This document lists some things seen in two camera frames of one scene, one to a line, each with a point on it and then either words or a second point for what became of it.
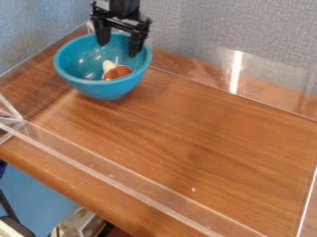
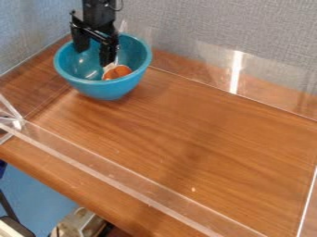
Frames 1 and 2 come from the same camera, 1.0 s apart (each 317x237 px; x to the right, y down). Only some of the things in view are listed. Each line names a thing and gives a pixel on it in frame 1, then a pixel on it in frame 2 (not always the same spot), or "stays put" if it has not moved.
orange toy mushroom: (113, 70) stays put
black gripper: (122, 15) to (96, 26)
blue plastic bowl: (79, 58) stays put
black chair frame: (11, 219) stays put
